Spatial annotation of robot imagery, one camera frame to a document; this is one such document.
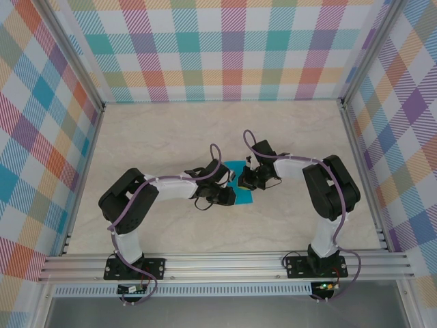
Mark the black circuit board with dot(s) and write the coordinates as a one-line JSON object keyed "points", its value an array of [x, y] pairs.
{"points": [[131, 289]]}

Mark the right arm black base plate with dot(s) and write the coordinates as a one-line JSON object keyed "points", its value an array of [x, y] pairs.
{"points": [[297, 266]]}

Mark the wide aluminium mounting rail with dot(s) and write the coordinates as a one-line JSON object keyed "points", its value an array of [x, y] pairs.
{"points": [[222, 266]]}

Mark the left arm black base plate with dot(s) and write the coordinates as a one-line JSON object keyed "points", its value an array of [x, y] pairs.
{"points": [[155, 268]]}

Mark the circuit board with green light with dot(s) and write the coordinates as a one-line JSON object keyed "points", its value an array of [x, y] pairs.
{"points": [[326, 286]]}

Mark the grey metal panel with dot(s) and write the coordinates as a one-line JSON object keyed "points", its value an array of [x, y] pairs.
{"points": [[222, 312]]}

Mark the aluminium frame post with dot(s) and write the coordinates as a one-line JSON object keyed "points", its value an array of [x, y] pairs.
{"points": [[75, 58], [372, 51]]}

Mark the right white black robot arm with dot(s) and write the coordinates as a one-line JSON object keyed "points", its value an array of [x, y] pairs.
{"points": [[324, 239]]}

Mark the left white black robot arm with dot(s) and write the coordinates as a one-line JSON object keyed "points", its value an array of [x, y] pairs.
{"points": [[128, 244]]}

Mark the aluminium table side rail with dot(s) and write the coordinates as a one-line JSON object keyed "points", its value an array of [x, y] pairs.
{"points": [[364, 177], [83, 181]]}

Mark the blue paper sheet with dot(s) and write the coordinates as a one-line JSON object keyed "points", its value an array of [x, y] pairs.
{"points": [[244, 199]]}

